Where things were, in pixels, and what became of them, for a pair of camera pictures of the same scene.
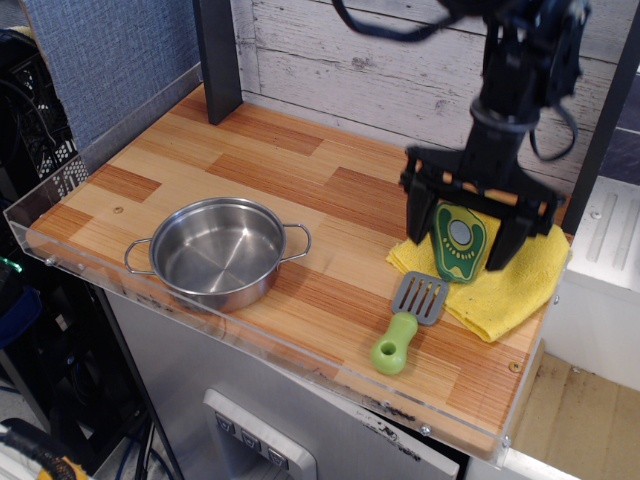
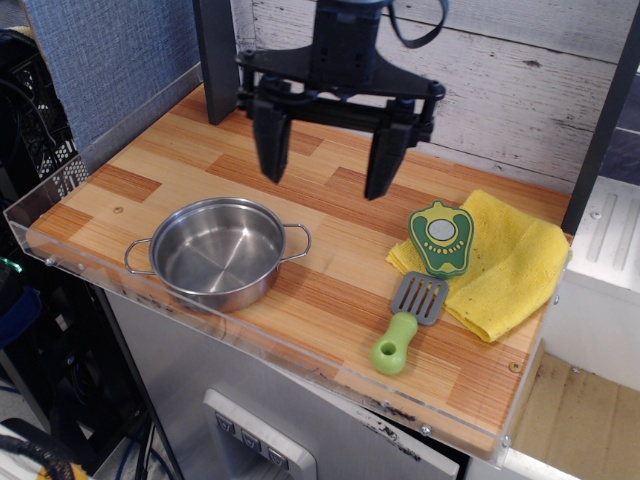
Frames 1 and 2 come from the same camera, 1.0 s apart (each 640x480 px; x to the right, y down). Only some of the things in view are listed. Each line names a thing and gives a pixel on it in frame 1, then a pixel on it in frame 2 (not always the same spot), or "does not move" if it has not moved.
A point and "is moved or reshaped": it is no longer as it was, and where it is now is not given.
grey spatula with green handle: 416,298 does not move
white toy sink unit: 594,322 does not move
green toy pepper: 460,237 is moved or reshaped
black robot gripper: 485,174 to 341,79
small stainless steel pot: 217,254 does not move
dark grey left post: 220,57 does not move
